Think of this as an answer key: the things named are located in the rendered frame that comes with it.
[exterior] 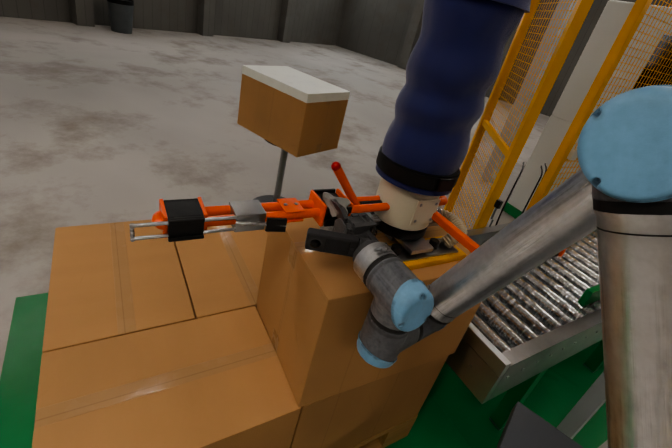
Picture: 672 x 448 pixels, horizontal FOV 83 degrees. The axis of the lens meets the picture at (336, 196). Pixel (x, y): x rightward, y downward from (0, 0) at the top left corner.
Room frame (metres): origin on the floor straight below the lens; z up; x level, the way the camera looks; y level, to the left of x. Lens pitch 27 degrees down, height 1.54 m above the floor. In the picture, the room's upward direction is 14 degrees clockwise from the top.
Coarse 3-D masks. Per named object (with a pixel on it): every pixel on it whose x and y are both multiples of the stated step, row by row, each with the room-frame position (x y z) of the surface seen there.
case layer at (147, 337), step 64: (64, 256) 0.98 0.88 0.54; (128, 256) 1.06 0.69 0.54; (192, 256) 1.14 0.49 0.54; (256, 256) 1.23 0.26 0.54; (64, 320) 0.74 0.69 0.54; (128, 320) 0.79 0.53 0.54; (192, 320) 0.85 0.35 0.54; (256, 320) 0.91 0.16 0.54; (64, 384) 0.56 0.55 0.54; (128, 384) 0.60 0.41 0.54; (192, 384) 0.64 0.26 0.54; (256, 384) 0.69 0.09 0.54; (384, 384) 0.83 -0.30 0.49
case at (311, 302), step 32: (288, 224) 0.91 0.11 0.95; (288, 256) 0.84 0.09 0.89; (320, 256) 0.80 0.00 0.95; (288, 288) 0.81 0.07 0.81; (320, 288) 0.68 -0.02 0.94; (352, 288) 0.71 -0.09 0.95; (288, 320) 0.78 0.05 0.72; (320, 320) 0.66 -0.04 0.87; (352, 320) 0.70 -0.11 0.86; (288, 352) 0.74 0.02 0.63; (320, 352) 0.66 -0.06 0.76; (352, 352) 0.72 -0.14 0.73; (416, 352) 0.86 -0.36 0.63; (448, 352) 0.96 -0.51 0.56; (320, 384) 0.68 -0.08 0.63; (352, 384) 0.74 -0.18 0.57
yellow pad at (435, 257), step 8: (432, 240) 0.94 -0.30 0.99; (440, 240) 0.99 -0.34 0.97; (392, 248) 0.86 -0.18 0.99; (400, 248) 0.86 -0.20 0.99; (440, 248) 0.95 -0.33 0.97; (456, 248) 0.98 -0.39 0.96; (400, 256) 0.86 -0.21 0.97; (408, 256) 0.87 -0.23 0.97; (416, 256) 0.88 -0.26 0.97; (424, 256) 0.88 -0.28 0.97; (432, 256) 0.90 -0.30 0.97; (440, 256) 0.91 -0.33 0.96; (448, 256) 0.92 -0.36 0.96; (456, 256) 0.94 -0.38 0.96; (464, 256) 0.95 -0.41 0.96; (408, 264) 0.84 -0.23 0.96; (416, 264) 0.85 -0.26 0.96; (424, 264) 0.86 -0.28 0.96; (432, 264) 0.88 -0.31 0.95
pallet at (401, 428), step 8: (416, 416) 1.00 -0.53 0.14; (400, 424) 0.95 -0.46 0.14; (408, 424) 0.98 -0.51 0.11; (384, 432) 0.90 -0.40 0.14; (392, 432) 0.93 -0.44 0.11; (400, 432) 0.96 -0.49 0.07; (408, 432) 1.00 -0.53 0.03; (368, 440) 0.86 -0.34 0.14; (376, 440) 0.94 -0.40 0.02; (384, 440) 0.92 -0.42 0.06; (392, 440) 0.95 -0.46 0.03
